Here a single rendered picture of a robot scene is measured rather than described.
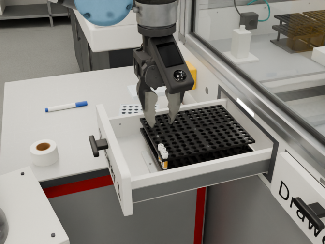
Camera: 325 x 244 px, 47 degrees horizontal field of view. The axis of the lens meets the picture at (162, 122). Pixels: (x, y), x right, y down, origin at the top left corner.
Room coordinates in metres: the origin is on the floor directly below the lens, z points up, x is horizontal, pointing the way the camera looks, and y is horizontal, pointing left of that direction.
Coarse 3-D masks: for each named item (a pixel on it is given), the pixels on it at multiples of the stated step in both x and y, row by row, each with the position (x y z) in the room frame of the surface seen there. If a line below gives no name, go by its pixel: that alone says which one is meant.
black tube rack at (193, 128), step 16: (192, 112) 0.81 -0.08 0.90; (208, 112) 0.81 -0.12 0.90; (160, 128) 0.74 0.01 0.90; (176, 128) 0.74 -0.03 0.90; (192, 128) 0.74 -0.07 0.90; (208, 128) 0.74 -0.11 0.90; (224, 128) 0.74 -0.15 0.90; (240, 128) 0.74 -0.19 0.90; (176, 144) 0.67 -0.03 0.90; (192, 144) 0.72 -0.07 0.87; (208, 144) 0.67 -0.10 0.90; (224, 144) 0.67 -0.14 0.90; (240, 144) 0.68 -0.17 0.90; (176, 160) 0.66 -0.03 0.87; (192, 160) 0.65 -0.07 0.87; (208, 160) 0.65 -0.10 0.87
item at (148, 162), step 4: (144, 152) 0.71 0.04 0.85; (144, 156) 0.70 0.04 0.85; (148, 156) 0.70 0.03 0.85; (144, 160) 0.69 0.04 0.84; (148, 160) 0.68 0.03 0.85; (148, 164) 0.67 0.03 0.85; (152, 164) 0.67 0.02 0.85; (148, 168) 0.66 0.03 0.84; (152, 168) 0.65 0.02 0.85; (152, 172) 0.64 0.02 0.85
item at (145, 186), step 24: (120, 120) 0.80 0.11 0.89; (144, 120) 0.81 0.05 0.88; (240, 120) 0.82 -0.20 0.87; (120, 144) 0.76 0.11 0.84; (144, 144) 0.76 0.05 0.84; (264, 144) 0.71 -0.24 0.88; (144, 168) 0.67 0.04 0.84; (192, 168) 0.60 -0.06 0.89; (216, 168) 0.62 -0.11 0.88; (240, 168) 0.63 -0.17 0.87; (264, 168) 0.65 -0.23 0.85; (144, 192) 0.56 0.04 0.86; (168, 192) 0.58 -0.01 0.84
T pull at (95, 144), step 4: (92, 136) 0.69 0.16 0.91; (92, 140) 0.67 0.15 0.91; (96, 140) 0.67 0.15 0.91; (100, 140) 0.67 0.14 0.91; (104, 140) 0.67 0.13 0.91; (92, 144) 0.66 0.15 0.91; (96, 144) 0.66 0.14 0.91; (100, 144) 0.66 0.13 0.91; (104, 144) 0.66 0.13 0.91; (92, 148) 0.64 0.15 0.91; (96, 148) 0.64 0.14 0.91; (100, 148) 0.65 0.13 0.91; (104, 148) 0.65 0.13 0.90; (96, 152) 0.63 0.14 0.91; (96, 156) 0.63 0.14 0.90
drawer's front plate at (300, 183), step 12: (288, 156) 0.59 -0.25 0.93; (276, 168) 0.60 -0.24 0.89; (288, 168) 0.57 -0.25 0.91; (300, 168) 0.56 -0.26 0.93; (276, 180) 0.60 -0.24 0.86; (288, 180) 0.56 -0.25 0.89; (300, 180) 0.54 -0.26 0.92; (312, 180) 0.52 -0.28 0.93; (276, 192) 0.59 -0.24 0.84; (300, 192) 0.53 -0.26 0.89; (312, 192) 0.50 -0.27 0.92; (324, 192) 0.49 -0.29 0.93; (288, 204) 0.55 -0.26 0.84; (324, 204) 0.47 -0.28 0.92; (300, 216) 0.51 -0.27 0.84; (300, 228) 0.51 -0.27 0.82; (312, 228) 0.48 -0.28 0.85; (312, 240) 0.47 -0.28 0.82
